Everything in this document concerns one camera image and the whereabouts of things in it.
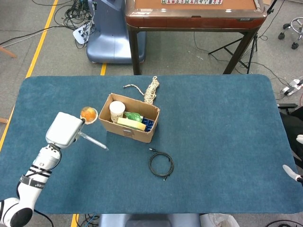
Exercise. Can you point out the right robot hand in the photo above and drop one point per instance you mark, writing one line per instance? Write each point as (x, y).
(293, 173)

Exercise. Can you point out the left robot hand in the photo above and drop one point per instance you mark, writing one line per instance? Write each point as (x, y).
(64, 128)

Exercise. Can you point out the clear plastic tube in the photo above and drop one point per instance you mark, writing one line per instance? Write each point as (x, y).
(93, 141)

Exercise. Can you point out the brown cardboard box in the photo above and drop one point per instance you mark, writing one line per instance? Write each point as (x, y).
(116, 128)

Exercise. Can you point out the yellow sponge block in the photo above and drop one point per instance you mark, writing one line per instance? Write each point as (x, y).
(131, 124)

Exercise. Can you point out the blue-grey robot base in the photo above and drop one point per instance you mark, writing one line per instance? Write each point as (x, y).
(109, 35)

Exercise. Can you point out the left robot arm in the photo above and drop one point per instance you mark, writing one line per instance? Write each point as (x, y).
(35, 179)

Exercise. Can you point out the orange fruit jelly cup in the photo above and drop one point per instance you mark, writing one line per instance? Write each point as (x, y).
(88, 114)

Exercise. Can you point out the black chair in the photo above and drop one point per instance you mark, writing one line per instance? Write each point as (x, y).
(293, 123)

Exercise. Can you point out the white paper cup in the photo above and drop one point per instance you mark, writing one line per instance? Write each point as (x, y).
(117, 108)

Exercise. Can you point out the small wooden foot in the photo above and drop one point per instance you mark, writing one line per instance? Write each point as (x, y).
(3, 120)

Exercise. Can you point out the green packet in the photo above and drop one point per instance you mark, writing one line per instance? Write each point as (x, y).
(133, 116)

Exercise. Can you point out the blue felt table mat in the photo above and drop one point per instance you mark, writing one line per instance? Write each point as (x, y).
(213, 165)

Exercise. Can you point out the blue packet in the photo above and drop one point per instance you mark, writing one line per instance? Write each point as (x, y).
(149, 124)

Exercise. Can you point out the white plastic bag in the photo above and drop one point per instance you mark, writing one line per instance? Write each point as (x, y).
(220, 221)

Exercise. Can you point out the white power strip with switches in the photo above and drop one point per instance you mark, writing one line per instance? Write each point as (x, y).
(292, 86)

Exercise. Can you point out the slanted wooden leg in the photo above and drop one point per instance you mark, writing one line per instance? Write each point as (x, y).
(8, 53)

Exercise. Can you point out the white power strip with plugs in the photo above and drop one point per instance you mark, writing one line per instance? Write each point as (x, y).
(79, 35)

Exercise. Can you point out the grey robot torso base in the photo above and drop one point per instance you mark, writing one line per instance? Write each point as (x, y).
(146, 221)

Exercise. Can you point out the black tripod stand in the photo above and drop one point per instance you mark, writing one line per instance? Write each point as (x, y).
(255, 43)

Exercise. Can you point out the chrome stool with casters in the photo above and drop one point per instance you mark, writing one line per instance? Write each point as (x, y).
(281, 36)

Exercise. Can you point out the brown mahjong table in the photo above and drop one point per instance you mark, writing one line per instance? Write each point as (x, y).
(189, 22)

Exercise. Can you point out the face-up mahjong tile row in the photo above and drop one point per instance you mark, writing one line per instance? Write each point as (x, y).
(189, 2)

